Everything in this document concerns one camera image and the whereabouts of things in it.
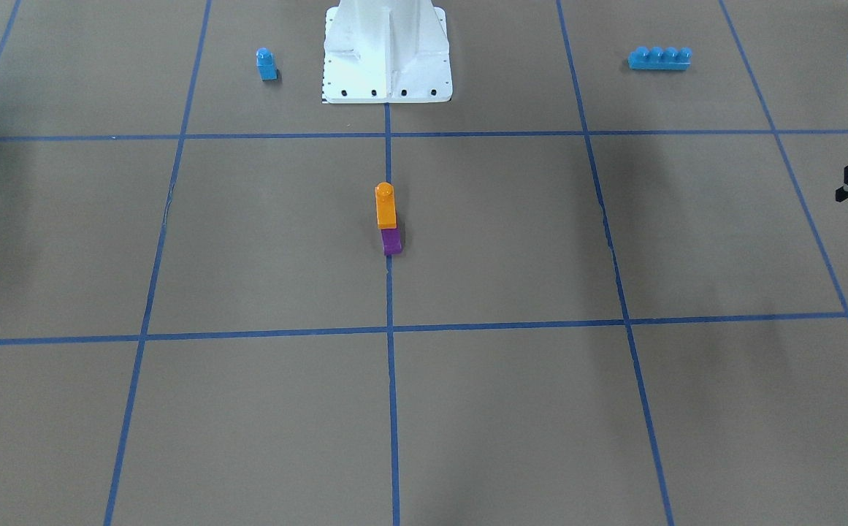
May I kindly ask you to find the small blue block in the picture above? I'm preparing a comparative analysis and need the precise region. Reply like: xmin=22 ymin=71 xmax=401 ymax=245
xmin=256 ymin=47 xmax=279 ymax=81

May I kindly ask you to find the orange trapezoid block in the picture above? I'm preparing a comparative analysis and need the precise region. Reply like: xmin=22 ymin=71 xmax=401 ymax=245
xmin=374 ymin=182 xmax=398 ymax=230

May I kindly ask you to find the long blue four-stud block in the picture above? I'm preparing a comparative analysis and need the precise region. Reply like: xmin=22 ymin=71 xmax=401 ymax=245
xmin=627 ymin=46 xmax=693 ymax=71

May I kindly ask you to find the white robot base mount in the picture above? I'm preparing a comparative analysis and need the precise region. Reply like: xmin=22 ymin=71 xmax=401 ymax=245
xmin=321 ymin=1 xmax=454 ymax=104

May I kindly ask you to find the purple trapezoid block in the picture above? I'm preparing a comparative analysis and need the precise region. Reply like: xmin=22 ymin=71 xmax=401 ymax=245
xmin=380 ymin=227 xmax=403 ymax=256

